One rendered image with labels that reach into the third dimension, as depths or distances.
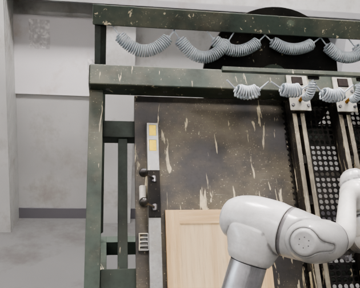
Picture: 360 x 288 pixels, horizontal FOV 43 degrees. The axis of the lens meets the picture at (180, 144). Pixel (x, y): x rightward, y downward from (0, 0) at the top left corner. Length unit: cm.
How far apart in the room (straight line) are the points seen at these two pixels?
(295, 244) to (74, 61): 412
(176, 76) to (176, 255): 77
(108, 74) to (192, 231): 76
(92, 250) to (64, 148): 341
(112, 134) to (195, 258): 65
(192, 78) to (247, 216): 100
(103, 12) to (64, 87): 266
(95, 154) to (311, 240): 109
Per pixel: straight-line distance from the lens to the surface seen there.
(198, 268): 191
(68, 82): 503
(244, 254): 123
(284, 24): 264
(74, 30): 500
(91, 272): 184
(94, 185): 191
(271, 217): 120
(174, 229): 192
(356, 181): 170
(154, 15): 247
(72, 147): 517
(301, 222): 116
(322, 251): 116
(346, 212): 149
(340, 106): 225
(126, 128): 208
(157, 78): 206
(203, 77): 210
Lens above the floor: 206
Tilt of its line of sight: 13 degrees down
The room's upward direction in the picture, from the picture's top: 3 degrees clockwise
